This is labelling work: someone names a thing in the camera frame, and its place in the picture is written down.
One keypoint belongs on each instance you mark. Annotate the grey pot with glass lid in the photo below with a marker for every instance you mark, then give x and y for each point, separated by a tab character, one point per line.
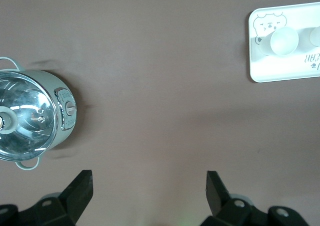
70	108

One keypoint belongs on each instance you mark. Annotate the beige bear print tray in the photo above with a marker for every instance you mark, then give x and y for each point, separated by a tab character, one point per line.
275	70

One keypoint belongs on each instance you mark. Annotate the white plastic cup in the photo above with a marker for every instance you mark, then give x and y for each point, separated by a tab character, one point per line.
285	41
315	35

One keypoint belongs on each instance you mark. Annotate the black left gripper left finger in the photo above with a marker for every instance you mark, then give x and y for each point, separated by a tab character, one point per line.
75	196

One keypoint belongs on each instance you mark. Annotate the brown table cover mat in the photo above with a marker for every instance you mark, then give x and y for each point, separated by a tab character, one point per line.
160	85

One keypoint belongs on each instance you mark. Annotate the glass pot lid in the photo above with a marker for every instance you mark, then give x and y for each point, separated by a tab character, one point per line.
25	125

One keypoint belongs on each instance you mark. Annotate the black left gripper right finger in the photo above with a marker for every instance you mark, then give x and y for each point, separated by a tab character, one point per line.
220	203

